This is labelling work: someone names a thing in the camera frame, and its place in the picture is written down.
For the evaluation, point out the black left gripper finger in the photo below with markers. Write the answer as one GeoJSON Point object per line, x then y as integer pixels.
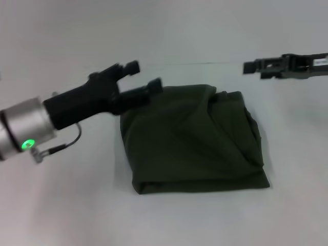
{"type": "Point", "coordinates": [138, 94]}
{"type": "Point", "coordinates": [128, 69]}

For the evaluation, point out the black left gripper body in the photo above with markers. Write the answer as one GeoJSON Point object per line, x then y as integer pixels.
{"type": "Point", "coordinates": [82, 102]}

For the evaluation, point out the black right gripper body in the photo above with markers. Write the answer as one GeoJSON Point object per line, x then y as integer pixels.
{"type": "Point", "coordinates": [305, 66]}

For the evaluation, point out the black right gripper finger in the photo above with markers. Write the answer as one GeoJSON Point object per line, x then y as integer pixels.
{"type": "Point", "coordinates": [271, 75]}
{"type": "Point", "coordinates": [261, 66]}

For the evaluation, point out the dark green shirt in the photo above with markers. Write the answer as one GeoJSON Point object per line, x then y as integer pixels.
{"type": "Point", "coordinates": [194, 141]}

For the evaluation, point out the small silver left wrist knob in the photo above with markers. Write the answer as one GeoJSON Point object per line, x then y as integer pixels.
{"type": "Point", "coordinates": [54, 94]}

